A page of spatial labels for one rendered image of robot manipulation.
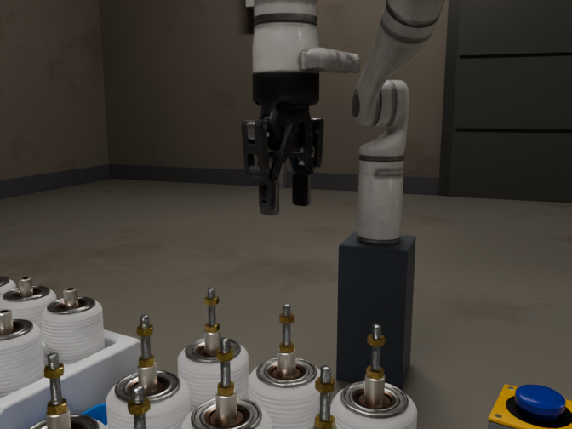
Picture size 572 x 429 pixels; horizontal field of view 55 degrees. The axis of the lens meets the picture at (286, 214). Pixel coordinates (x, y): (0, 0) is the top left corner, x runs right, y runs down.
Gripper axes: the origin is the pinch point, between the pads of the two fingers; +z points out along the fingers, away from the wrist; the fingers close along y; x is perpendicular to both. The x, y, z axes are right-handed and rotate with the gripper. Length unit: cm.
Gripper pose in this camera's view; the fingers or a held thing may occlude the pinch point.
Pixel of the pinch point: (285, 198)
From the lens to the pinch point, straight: 63.8
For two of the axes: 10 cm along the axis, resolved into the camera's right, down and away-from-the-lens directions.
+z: 0.0, 9.8, 1.9
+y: -5.4, 1.6, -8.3
